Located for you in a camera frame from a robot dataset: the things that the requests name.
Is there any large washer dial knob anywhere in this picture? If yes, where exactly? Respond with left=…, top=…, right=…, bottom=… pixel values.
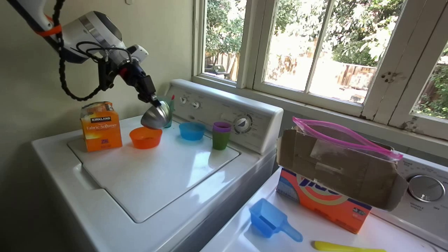
left=232, top=113, right=253, bottom=136

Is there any yellow plastic utensil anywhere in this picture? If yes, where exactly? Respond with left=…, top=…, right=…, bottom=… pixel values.
left=311, top=238, right=388, bottom=252

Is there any white washing machine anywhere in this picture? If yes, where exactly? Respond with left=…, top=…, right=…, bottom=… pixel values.
left=31, top=77, right=285, bottom=252

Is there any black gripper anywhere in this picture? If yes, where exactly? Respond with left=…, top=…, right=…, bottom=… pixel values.
left=117, top=60, right=162, bottom=109

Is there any orange strap on arm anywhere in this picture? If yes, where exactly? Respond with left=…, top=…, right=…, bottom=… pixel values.
left=36, top=24, right=64, bottom=39

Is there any large white framed window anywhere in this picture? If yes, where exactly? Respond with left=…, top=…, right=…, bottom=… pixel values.
left=190, top=0, right=379, bottom=119

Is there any orange plastic bowl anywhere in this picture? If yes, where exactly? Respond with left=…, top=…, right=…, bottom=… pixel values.
left=129, top=124, right=164, bottom=151

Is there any green cup with purple rim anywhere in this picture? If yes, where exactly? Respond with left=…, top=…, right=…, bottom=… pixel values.
left=210, top=120, right=234, bottom=151

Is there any zip bag with pink seal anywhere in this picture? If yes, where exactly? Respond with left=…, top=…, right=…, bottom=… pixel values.
left=290, top=115, right=406, bottom=164

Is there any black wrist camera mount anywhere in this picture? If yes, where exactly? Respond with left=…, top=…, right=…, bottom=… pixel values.
left=94, top=54, right=120, bottom=94

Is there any teal translucent plastic cup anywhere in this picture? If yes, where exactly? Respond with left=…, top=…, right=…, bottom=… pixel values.
left=159, top=95, right=176, bottom=130

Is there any orange Kirkland fabric softener pack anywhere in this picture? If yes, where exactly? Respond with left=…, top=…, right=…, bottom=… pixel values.
left=78, top=99, right=124, bottom=154

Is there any silver metal bowl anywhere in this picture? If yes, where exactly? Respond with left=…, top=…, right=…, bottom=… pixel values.
left=140, top=99, right=172, bottom=131

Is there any orange Tide detergent box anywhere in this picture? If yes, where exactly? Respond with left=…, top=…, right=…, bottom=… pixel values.
left=274, top=127, right=410, bottom=235

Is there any round silver dryer knob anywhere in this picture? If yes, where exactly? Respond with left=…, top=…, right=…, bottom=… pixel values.
left=406, top=172, right=448, bottom=204

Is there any blue plastic scoop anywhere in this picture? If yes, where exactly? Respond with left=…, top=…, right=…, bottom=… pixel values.
left=248, top=197, right=304, bottom=243

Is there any blue plastic bowl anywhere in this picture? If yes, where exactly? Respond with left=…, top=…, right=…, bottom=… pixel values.
left=178, top=120, right=207, bottom=141

